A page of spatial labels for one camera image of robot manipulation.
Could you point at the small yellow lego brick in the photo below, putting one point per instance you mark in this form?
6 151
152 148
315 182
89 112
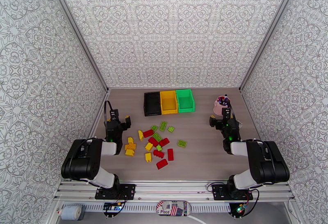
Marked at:
130 140

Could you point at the yellow sloped lego brick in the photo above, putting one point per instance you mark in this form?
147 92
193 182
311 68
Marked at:
140 135

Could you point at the red lego brick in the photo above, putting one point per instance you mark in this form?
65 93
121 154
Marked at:
148 133
164 142
158 153
153 141
170 154
162 164

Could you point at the small green lego brick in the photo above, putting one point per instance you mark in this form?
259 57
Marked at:
159 148
154 128

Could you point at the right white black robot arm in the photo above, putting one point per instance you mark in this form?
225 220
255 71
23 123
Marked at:
269 164

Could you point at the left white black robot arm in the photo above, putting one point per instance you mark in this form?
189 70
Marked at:
84 161

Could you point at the pink cup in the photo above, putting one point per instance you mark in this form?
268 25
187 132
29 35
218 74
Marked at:
218 109

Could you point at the long yellow lego brick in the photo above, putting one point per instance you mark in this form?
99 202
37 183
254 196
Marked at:
130 146

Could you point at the black plastic bin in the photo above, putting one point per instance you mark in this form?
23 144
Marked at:
152 104

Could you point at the green plastic bin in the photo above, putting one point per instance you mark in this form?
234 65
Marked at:
185 101

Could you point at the yellow plastic bin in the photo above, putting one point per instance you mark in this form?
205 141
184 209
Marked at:
168 102

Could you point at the left circuit board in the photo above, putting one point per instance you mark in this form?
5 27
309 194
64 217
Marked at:
112 207

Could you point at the circuit board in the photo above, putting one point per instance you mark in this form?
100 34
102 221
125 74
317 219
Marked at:
112 207
240 209

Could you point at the right circuit board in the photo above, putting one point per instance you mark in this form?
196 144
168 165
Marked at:
240 209

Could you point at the white tape roll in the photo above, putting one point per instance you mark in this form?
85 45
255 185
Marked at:
70 212

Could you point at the flag print fabric pouch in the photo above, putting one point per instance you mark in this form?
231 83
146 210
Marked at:
173 208

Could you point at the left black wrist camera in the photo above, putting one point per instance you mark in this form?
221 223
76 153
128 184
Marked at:
114 115

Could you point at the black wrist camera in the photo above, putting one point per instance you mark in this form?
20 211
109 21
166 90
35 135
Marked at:
226 113
114 115

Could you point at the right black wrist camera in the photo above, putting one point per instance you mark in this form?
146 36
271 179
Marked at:
226 113

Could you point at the left aluminium side rail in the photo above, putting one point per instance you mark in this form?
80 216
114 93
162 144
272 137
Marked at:
100 105

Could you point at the aluminium side rail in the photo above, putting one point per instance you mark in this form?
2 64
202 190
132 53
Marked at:
100 105
246 105

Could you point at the right aluminium side rail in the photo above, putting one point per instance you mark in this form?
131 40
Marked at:
246 105

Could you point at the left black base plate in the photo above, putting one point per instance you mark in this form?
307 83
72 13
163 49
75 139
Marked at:
128 191

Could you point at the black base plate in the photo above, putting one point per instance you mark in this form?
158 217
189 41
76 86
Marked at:
219 192
128 191

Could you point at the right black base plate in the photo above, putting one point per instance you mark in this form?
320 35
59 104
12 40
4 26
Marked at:
219 192

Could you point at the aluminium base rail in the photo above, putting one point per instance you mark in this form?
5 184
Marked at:
174 191

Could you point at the left aluminium corner post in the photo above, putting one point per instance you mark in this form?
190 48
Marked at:
77 31

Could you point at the aluminium corner post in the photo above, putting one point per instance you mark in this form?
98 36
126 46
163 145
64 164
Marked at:
77 31
269 31

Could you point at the right aluminium corner post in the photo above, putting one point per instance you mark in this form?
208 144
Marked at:
269 31

